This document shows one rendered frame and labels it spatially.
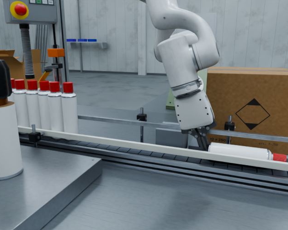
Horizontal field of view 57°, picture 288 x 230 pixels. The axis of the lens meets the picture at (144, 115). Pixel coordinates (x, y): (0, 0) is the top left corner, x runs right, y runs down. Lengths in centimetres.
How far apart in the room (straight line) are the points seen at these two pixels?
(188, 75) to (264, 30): 905
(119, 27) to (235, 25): 423
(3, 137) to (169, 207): 44
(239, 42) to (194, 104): 900
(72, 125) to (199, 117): 44
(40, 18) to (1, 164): 56
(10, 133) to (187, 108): 47
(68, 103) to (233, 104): 56
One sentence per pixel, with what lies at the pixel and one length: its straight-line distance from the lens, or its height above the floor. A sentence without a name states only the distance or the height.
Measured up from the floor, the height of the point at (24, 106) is 99.
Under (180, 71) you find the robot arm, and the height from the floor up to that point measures 114.
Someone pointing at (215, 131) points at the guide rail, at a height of 96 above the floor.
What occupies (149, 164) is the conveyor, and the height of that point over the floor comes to 86.
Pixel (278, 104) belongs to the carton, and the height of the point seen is 102.
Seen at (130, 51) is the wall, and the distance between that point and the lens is 1058.
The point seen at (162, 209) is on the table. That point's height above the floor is 83.
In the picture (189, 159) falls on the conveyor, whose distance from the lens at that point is 82.
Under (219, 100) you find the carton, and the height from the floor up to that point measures 103.
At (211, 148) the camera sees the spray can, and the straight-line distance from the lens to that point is 80.
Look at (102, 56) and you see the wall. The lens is 1112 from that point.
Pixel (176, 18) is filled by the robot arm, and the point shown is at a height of 128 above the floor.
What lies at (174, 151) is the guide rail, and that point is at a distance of 80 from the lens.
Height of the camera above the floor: 122
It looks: 15 degrees down
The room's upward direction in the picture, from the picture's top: straight up
